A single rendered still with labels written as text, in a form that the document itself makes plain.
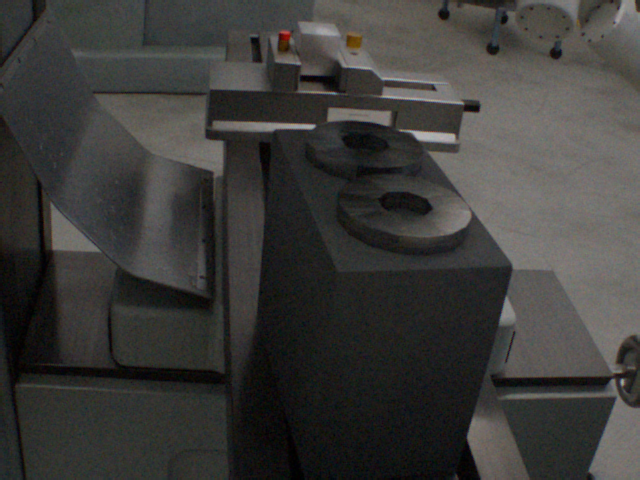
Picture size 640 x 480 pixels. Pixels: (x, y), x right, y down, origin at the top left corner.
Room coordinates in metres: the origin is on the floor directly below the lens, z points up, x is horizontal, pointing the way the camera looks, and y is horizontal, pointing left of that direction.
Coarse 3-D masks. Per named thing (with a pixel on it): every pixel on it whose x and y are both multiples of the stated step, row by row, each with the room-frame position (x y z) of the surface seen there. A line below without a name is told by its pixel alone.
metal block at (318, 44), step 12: (300, 24) 1.15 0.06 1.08; (312, 24) 1.16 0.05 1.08; (324, 24) 1.17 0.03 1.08; (300, 36) 1.12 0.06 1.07; (312, 36) 1.11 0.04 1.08; (324, 36) 1.11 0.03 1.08; (336, 36) 1.12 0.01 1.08; (300, 48) 1.11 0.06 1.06; (312, 48) 1.11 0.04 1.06; (324, 48) 1.11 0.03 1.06; (336, 48) 1.12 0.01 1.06; (312, 60) 1.11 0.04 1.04; (324, 60) 1.11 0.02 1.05; (336, 60) 1.12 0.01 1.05; (300, 72) 1.11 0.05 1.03; (312, 72) 1.11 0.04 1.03; (324, 72) 1.11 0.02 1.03
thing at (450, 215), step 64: (320, 128) 0.63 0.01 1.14; (384, 128) 0.65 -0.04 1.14; (320, 192) 0.55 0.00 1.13; (384, 192) 0.53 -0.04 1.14; (448, 192) 0.55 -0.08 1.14; (320, 256) 0.48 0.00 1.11; (384, 256) 0.47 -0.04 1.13; (448, 256) 0.48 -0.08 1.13; (320, 320) 0.46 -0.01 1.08; (384, 320) 0.46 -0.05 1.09; (448, 320) 0.47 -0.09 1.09; (320, 384) 0.45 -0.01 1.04; (384, 384) 0.46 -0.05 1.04; (448, 384) 0.47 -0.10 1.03; (320, 448) 0.45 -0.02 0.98; (384, 448) 0.46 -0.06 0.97; (448, 448) 0.48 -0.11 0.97
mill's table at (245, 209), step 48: (240, 48) 1.47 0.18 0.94; (240, 144) 1.04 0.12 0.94; (240, 192) 0.90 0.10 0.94; (240, 240) 0.79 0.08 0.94; (240, 288) 0.70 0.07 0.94; (240, 336) 0.63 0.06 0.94; (240, 384) 0.56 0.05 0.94; (240, 432) 0.50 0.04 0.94; (288, 432) 0.53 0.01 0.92; (480, 432) 0.53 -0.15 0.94
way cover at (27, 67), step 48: (48, 48) 0.99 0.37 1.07; (0, 96) 0.77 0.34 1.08; (48, 96) 0.91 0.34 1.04; (48, 144) 0.84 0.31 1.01; (96, 144) 0.97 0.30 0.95; (48, 192) 0.77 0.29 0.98; (96, 192) 0.87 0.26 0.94; (144, 192) 0.97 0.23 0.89; (192, 192) 1.02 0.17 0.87; (96, 240) 0.78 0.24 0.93; (144, 240) 0.86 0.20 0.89; (192, 240) 0.90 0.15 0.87; (192, 288) 0.80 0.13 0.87
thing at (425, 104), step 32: (224, 64) 1.17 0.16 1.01; (256, 64) 1.18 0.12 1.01; (288, 64) 1.07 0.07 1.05; (224, 96) 1.06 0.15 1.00; (256, 96) 1.07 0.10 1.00; (288, 96) 1.08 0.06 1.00; (320, 96) 1.08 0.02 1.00; (352, 96) 1.09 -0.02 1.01; (384, 96) 1.10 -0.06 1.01; (416, 96) 1.12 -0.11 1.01; (448, 96) 1.14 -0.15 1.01; (224, 128) 1.05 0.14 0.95; (256, 128) 1.06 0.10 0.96; (288, 128) 1.07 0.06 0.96; (416, 128) 1.11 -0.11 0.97; (448, 128) 1.12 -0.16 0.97
